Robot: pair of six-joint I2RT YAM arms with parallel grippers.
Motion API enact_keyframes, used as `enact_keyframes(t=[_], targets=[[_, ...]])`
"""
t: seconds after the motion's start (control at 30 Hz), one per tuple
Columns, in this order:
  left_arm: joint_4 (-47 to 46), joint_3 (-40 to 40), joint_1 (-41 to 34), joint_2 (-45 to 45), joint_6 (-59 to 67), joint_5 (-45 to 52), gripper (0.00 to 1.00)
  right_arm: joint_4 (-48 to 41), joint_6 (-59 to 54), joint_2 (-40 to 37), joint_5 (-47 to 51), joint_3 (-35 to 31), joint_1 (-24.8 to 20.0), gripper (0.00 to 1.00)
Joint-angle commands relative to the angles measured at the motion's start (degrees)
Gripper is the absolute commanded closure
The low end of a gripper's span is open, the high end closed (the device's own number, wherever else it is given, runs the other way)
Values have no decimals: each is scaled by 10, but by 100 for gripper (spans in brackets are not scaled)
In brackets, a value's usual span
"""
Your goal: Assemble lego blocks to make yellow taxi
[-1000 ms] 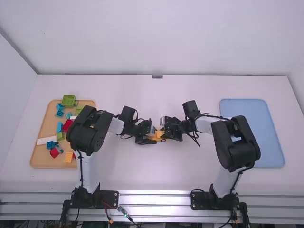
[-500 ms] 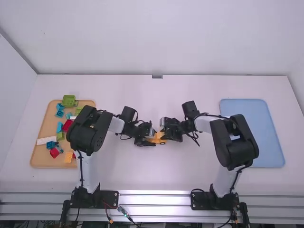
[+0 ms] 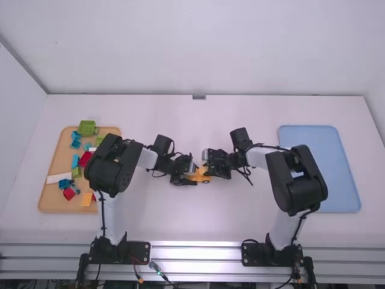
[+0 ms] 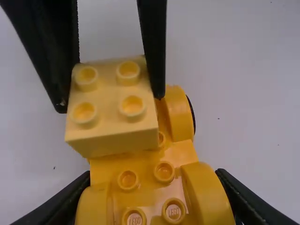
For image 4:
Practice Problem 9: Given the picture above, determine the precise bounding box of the yellow toy brick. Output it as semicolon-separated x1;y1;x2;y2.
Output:
63;55;159;158

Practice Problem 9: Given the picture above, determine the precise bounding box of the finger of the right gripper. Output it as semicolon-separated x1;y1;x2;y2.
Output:
0;0;82;115
136;0;167;100

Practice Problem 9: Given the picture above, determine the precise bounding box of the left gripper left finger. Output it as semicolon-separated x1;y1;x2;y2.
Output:
9;170;91;225

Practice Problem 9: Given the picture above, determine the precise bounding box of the yellow toy car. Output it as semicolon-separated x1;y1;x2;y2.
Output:
76;84;235;225

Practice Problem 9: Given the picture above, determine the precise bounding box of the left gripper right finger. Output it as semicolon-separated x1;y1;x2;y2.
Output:
215;168;300;225

